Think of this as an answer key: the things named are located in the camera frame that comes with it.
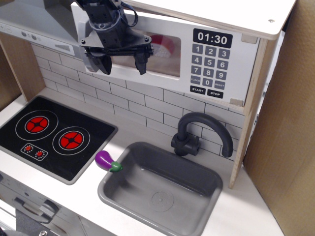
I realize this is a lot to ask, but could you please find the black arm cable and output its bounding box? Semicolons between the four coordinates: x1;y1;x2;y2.
120;1;138;28

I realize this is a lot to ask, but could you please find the white wooden microwave cabinet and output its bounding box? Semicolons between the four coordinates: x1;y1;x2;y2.
123;0;295;186

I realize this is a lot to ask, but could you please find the red white toy sushi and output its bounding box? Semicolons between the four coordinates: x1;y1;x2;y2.
151;34;175;58

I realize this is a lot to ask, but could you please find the white toy microwave door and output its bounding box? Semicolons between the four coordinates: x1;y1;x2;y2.
71;3;259;106

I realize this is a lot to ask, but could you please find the grey plastic sink basin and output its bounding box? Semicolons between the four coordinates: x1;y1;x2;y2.
98;142;222;236

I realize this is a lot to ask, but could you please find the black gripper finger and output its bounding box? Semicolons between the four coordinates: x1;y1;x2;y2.
134;48;151;75
85;50;112;75

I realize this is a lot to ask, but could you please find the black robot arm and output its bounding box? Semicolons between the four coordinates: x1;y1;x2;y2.
76;0;154;75

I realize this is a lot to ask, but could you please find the brown cardboard panel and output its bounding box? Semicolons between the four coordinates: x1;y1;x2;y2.
244;0;315;236

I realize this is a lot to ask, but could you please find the purple toy eggplant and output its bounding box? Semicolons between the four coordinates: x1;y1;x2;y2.
95;150;123;172

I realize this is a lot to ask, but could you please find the grey oven door handle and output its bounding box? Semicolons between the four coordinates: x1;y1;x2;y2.
12;197;59;224

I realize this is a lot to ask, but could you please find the dark grey toy faucet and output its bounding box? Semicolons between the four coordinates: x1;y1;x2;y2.
171;112;233;158

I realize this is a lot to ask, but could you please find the grey range hood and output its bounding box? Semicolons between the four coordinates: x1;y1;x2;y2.
0;0;81;59

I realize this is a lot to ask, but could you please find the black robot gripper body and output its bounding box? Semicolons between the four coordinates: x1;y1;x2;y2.
79;21;154;58

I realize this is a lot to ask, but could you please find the black toy stovetop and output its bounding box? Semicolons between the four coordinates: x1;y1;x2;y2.
0;96;118;185

